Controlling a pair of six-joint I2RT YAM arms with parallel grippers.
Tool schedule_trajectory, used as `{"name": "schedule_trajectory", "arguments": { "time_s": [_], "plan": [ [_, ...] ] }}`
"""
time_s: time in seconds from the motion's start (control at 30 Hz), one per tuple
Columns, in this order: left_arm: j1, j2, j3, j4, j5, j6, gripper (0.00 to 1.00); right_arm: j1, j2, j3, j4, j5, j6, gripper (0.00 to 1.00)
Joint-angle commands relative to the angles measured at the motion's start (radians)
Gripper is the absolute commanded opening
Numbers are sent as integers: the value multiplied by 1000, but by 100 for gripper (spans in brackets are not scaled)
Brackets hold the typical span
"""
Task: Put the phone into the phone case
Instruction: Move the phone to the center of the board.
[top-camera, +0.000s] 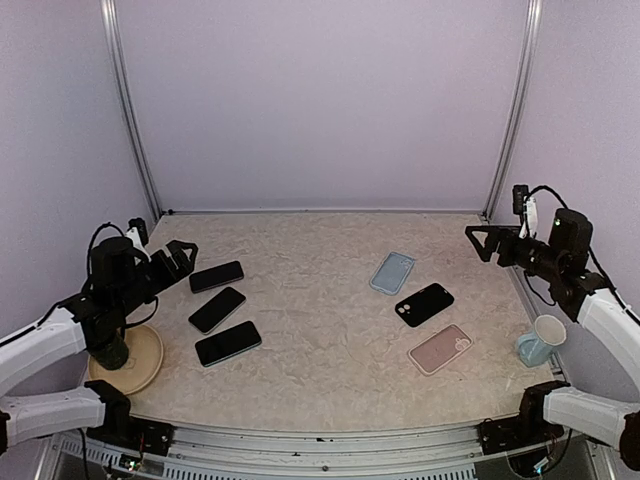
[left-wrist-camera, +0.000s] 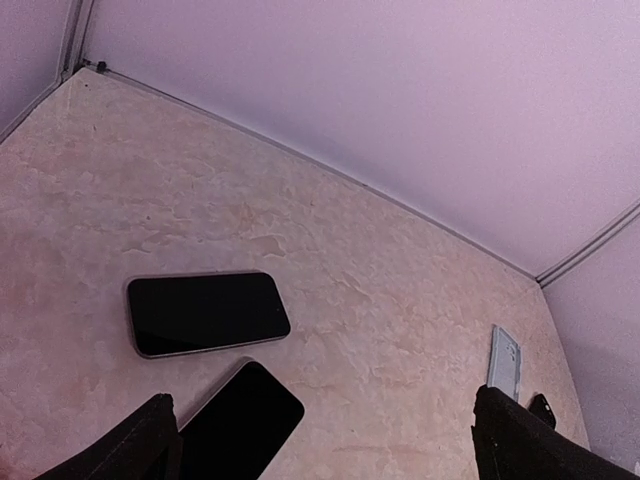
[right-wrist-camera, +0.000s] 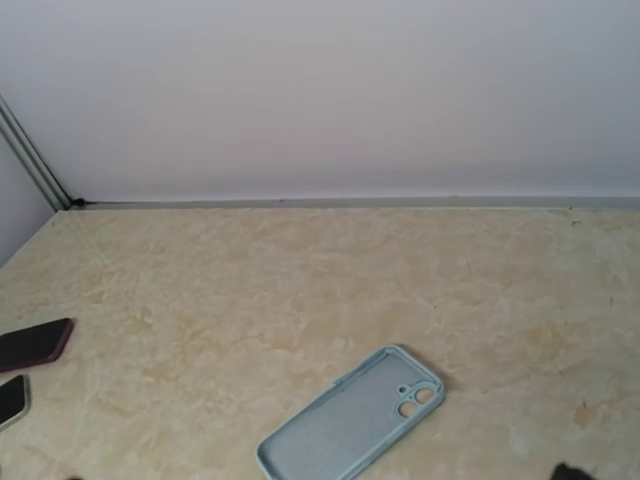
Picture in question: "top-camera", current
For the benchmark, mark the beige round plate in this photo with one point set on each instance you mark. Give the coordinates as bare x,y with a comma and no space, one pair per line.
146,354

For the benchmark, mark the pink phone case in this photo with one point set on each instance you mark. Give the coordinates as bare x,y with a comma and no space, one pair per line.
440,349

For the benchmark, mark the black phone silver edge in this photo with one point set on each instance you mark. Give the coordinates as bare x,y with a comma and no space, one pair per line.
217,310

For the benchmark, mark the right aluminium frame post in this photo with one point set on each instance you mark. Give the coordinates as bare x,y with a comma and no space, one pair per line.
517,106

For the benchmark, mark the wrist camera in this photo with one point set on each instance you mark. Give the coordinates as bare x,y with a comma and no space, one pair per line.
525,207
137,231

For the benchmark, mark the light blue mug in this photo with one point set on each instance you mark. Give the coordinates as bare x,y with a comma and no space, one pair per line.
536,347

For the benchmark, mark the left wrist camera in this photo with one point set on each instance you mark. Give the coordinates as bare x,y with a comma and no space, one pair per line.
137,231

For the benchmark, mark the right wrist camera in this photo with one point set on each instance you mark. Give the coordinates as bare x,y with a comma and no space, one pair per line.
525,207

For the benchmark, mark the black phone case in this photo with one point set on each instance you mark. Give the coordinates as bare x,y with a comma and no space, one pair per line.
424,304

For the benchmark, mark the aluminium frame post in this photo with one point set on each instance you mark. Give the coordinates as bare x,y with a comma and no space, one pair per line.
116,51
517,106

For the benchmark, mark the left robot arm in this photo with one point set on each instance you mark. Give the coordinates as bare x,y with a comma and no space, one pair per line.
121,277

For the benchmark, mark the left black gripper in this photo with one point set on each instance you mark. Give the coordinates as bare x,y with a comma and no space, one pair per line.
184,267

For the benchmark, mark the left aluminium frame post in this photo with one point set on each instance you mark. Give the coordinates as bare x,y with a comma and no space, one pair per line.
116,51

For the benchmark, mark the front aluminium rail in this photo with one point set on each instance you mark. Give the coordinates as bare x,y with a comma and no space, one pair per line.
445,452

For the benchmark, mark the dark green mug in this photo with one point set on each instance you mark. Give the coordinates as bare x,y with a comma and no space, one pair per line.
112,354

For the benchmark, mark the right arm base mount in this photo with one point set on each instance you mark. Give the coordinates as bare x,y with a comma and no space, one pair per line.
511,433

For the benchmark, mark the light blue phone case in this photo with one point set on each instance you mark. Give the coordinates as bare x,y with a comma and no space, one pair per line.
392,273

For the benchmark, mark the black phone brown edge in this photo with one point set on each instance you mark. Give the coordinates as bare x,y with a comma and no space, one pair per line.
216,276

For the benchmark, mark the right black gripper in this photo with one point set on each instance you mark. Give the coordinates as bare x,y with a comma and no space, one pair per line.
509,236

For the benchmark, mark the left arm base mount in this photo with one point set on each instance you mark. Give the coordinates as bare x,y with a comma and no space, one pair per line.
141,435

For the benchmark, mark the black phone teal edge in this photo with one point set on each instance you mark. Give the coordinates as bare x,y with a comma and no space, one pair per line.
227,344

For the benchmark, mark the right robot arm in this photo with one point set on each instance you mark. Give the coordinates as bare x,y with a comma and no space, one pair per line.
588,298

